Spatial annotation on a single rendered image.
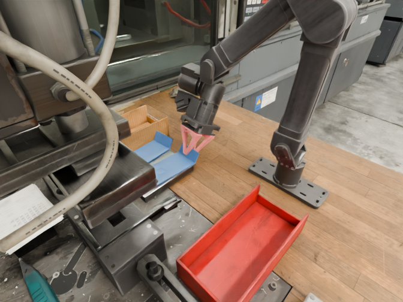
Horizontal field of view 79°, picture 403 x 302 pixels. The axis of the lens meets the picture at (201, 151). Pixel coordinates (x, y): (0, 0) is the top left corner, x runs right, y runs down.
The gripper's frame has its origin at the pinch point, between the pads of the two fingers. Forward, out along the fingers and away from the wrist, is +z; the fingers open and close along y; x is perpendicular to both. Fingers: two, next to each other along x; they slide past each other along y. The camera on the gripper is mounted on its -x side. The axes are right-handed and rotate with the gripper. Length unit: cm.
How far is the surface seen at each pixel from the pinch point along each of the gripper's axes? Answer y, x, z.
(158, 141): 1.9, -11.4, 2.4
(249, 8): -50, -40, -57
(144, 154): 7.4, -9.3, 5.8
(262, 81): -103, -49, -32
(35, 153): 40.0, 10.4, -3.6
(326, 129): -221, -28, -18
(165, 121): -1.2, -15.0, -3.1
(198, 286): 19.7, 28.6, 10.4
